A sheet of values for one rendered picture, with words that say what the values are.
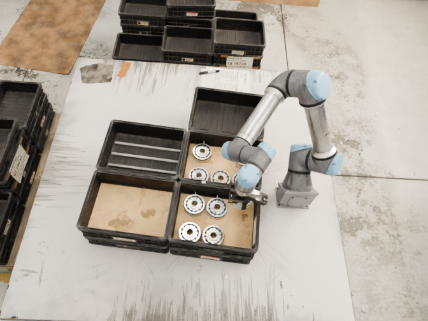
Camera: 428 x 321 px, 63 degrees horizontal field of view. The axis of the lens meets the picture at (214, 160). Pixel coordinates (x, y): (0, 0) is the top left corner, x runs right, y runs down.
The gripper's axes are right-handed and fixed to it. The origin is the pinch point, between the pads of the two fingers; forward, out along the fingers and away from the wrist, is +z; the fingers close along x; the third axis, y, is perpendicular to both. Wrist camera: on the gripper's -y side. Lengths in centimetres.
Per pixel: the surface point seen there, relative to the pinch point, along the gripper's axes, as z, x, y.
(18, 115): 71, -64, 155
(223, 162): 20.8, -27.2, 10.2
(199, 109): 25, -60, 27
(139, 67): 43, -97, 72
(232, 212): 17.3, 0.2, 3.2
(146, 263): 27, 28, 41
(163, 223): 15.9, 9.9, 35.2
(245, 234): 16.0, 10.5, -4.0
